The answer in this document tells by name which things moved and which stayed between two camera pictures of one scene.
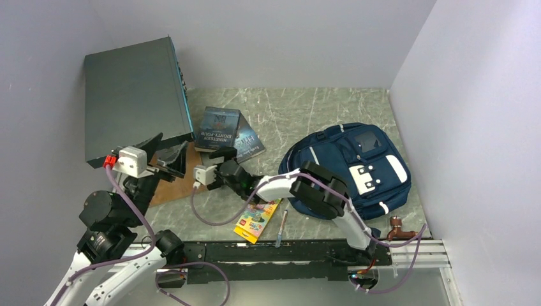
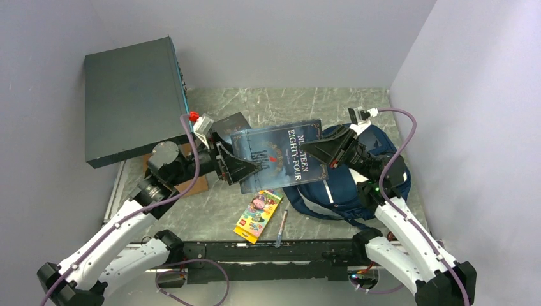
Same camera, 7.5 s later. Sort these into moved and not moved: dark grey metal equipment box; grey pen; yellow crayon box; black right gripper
Moved: black right gripper
Not moved: grey pen; yellow crayon box; dark grey metal equipment box
